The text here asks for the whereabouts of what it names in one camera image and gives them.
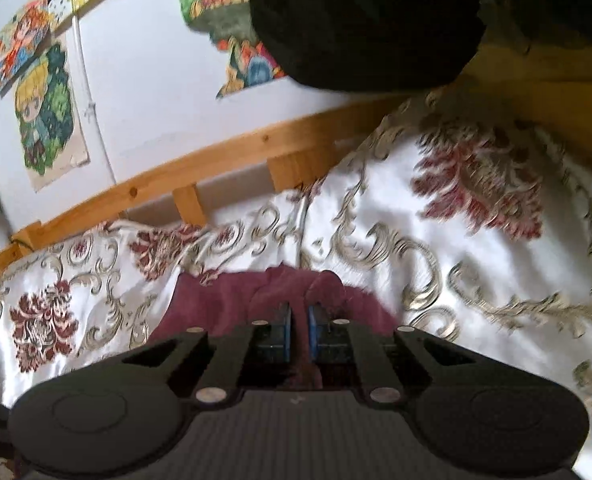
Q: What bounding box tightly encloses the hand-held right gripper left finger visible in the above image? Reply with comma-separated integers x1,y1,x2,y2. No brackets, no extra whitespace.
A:
120,302,294,406

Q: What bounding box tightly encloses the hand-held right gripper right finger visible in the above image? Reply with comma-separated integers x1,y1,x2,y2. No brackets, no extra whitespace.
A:
306,304,478,406

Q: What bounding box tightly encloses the maroon knit garment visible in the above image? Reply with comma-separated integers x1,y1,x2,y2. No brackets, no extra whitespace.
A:
148,266,401,392

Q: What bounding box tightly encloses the white floral bedspread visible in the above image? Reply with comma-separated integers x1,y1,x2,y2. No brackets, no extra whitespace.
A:
0,85,592,480

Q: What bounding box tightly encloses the black cloth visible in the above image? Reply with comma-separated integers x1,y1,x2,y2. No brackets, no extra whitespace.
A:
250,0,592,95

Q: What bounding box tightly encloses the yellow blanket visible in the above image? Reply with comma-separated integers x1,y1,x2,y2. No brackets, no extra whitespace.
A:
453,0,592,173

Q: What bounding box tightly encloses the wooden bed frame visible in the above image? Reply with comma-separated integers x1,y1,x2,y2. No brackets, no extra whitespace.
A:
0,92,407,297

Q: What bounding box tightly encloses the white wall cable conduit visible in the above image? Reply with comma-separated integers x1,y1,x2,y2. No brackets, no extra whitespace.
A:
72,14,118,185

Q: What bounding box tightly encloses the blond figure wall poster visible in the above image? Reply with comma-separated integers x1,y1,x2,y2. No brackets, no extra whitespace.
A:
14,37,91,194

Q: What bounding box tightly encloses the torn colourful wall poster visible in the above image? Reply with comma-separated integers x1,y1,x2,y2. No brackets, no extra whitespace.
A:
172,0,287,99

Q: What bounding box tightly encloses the red-haired figure wall poster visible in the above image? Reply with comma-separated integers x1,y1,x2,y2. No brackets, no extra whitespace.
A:
0,0,57,95

